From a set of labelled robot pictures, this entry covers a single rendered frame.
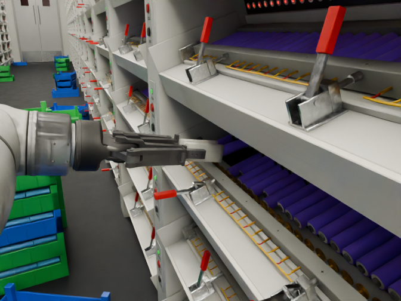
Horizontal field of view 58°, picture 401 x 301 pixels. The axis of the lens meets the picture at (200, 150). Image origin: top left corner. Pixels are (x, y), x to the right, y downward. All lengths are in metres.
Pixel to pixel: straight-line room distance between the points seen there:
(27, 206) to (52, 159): 0.66
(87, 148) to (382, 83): 0.37
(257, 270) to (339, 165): 0.22
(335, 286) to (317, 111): 0.17
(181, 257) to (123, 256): 0.57
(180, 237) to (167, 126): 0.26
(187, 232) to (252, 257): 0.37
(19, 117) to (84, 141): 0.08
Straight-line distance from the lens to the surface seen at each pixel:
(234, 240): 0.50
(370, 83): 0.33
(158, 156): 0.53
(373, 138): 0.27
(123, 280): 1.24
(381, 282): 0.40
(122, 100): 1.42
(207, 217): 0.55
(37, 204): 1.17
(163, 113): 0.73
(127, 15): 1.41
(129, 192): 1.54
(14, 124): 0.52
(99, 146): 0.52
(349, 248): 0.42
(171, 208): 0.80
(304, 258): 0.41
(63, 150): 0.51
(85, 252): 1.40
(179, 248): 0.82
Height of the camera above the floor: 0.76
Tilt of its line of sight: 19 degrees down
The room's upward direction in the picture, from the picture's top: straight up
